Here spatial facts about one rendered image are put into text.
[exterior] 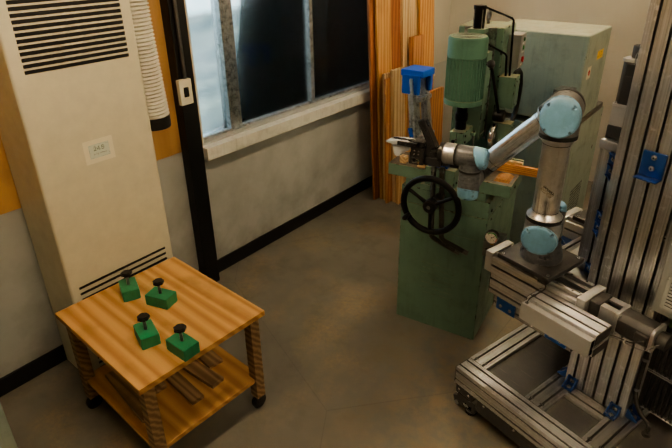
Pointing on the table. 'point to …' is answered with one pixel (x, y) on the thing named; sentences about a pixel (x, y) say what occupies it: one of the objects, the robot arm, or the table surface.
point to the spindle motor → (465, 69)
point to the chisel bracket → (461, 135)
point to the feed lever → (496, 96)
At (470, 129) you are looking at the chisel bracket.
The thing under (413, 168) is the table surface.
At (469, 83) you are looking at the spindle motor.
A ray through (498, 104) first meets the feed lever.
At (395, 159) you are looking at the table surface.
